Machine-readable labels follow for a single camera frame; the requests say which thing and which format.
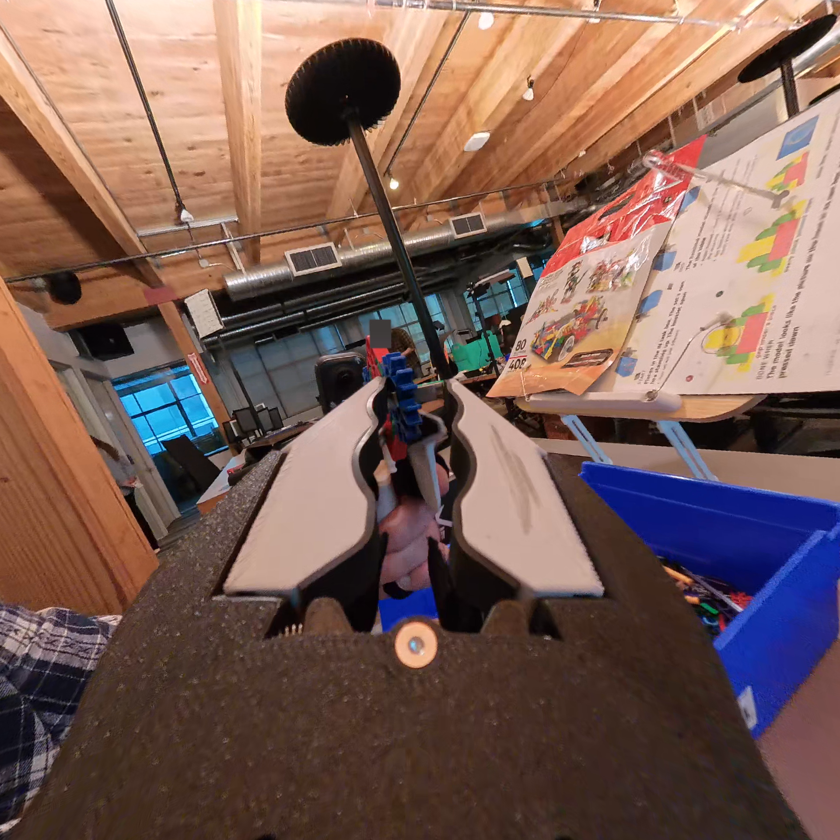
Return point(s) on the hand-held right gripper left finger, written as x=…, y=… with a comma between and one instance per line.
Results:
x=302, y=525

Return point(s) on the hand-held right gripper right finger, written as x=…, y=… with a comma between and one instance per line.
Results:
x=525, y=525

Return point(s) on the green wheeled toy model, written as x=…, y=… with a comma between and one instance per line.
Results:
x=400, y=407

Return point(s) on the pile of construction toy pieces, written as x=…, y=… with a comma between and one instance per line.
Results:
x=702, y=597

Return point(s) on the blue plastic bin with label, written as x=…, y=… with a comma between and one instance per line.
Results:
x=735, y=551

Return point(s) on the person's left hand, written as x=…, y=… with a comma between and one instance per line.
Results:
x=414, y=532

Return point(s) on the white stand base blue posts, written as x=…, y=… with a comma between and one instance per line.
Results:
x=584, y=440

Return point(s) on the round wooden board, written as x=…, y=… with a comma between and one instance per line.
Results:
x=643, y=404

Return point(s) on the wooden panel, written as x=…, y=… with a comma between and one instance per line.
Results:
x=59, y=473

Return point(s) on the toy kit plastic bag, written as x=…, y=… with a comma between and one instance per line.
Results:
x=597, y=282

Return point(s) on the instruction booklet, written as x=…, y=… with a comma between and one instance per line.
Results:
x=748, y=263

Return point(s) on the silver ceiling duct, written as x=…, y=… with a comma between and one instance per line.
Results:
x=368, y=256

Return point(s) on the white wall sign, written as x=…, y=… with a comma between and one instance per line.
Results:
x=204, y=313

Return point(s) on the wooden post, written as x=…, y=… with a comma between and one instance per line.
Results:
x=184, y=328

